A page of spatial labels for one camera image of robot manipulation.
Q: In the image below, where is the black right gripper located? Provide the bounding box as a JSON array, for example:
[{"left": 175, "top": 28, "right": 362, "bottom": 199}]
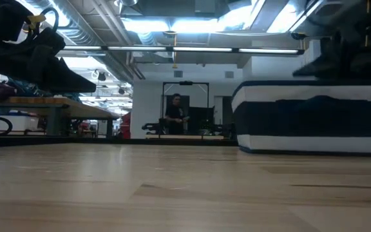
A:
[{"left": 292, "top": 0, "right": 371, "bottom": 80}]

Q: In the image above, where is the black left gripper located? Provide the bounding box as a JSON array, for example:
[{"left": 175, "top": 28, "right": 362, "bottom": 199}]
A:
[{"left": 0, "top": 27, "right": 97, "bottom": 94}]

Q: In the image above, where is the navy white striped fabric basket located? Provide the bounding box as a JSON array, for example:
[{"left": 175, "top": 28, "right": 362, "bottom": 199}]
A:
[{"left": 231, "top": 79, "right": 371, "bottom": 157}]

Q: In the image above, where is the wooden workbench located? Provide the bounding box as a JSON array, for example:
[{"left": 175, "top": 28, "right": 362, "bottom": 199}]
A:
[{"left": 0, "top": 95, "right": 119, "bottom": 140}]

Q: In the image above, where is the red tool under workbench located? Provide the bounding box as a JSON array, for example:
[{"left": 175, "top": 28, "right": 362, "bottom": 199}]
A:
[{"left": 75, "top": 119, "right": 93, "bottom": 133}]

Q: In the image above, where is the dark purple bag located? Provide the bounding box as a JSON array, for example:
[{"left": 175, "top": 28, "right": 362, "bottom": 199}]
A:
[{"left": 0, "top": 81, "right": 16, "bottom": 100}]

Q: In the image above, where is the red cabinet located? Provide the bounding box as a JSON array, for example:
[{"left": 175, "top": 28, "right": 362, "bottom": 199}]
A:
[{"left": 120, "top": 111, "right": 132, "bottom": 140}]

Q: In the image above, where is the person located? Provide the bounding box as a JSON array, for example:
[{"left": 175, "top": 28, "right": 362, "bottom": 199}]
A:
[{"left": 164, "top": 93, "right": 191, "bottom": 135}]

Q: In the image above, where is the black overhead bar stand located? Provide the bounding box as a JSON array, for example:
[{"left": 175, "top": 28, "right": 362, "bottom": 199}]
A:
[{"left": 161, "top": 80, "right": 211, "bottom": 136}]

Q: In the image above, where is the long ceiling light bar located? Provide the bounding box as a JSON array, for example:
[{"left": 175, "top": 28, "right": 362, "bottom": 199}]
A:
[{"left": 62, "top": 45, "right": 305, "bottom": 55}]

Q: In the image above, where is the black monitor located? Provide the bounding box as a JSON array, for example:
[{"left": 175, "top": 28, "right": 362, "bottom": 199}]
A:
[{"left": 187, "top": 106, "right": 216, "bottom": 133}]

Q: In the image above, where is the black camera cable loop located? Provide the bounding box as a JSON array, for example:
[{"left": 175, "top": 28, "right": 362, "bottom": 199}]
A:
[{"left": 27, "top": 6, "right": 60, "bottom": 35}]

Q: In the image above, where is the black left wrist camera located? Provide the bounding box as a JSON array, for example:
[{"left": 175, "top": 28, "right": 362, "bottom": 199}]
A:
[{"left": 0, "top": 0, "right": 34, "bottom": 43}]

